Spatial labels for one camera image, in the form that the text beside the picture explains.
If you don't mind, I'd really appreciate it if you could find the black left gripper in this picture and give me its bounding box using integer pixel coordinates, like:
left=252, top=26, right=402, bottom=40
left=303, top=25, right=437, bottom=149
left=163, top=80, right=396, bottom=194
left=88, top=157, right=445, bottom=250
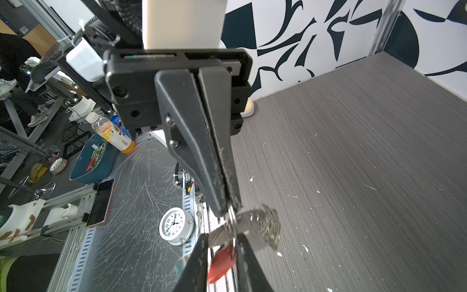
left=103, top=49, right=253, bottom=218

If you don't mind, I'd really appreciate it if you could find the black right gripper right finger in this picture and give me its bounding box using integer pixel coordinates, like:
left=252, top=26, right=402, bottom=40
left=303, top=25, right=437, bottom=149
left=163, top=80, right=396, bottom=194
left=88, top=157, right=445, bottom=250
left=235, top=234, right=274, bottom=292

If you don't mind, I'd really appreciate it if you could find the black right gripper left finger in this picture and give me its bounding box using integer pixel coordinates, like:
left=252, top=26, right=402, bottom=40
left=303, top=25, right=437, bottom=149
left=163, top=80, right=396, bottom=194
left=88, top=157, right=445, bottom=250
left=173, top=234, right=209, bottom=292

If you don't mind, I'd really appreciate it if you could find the red key tag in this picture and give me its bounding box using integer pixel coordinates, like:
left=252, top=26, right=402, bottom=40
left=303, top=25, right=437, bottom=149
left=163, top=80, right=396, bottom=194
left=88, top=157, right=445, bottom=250
left=207, top=245, right=236, bottom=285

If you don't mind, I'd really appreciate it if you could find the silver keyring chain with keys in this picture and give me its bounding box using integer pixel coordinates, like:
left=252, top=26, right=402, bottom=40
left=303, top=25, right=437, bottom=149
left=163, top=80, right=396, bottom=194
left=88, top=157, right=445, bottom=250
left=207, top=204, right=282, bottom=253

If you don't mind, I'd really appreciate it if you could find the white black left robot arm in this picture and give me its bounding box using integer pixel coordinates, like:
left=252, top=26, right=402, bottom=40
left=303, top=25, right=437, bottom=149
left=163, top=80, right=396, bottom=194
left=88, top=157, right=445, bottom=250
left=66, top=1, right=253, bottom=217

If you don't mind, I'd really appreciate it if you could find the beige wooden brush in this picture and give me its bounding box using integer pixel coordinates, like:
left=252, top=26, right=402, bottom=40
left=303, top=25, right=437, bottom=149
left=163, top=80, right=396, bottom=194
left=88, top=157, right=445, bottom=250
left=241, top=97, right=255, bottom=118

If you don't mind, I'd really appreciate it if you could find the round white analog clock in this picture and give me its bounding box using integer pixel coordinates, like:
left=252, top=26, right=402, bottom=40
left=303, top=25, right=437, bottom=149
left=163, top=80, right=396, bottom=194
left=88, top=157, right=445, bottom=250
left=159, top=208, right=192, bottom=246

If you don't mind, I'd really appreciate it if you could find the plastic bottle orange label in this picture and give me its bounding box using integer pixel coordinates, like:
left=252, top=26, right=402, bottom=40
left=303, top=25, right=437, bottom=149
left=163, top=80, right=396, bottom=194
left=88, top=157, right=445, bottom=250
left=86, top=112, right=135, bottom=153

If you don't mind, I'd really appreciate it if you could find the smartphone on bench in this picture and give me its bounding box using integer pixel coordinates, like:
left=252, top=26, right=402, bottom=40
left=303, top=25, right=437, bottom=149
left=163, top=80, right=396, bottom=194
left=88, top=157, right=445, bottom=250
left=86, top=179, right=115, bottom=227

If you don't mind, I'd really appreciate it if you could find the teal bag on floor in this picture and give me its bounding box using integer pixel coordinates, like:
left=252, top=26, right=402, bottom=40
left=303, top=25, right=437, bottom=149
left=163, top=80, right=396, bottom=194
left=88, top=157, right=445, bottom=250
left=69, top=134, right=119, bottom=184

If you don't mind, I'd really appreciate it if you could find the person in black shirt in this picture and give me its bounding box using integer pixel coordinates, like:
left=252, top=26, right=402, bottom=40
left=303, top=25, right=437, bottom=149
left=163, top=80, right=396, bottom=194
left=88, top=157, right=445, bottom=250
left=1, top=34, right=47, bottom=128

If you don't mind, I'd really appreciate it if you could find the white slotted cable duct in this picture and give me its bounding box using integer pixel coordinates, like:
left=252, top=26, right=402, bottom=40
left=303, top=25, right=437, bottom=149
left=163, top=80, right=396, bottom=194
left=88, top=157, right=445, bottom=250
left=182, top=189, right=198, bottom=256

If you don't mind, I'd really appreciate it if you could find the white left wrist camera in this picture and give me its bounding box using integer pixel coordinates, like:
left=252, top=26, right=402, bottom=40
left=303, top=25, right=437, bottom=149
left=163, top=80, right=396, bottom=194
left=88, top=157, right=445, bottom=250
left=142, top=0, right=227, bottom=49

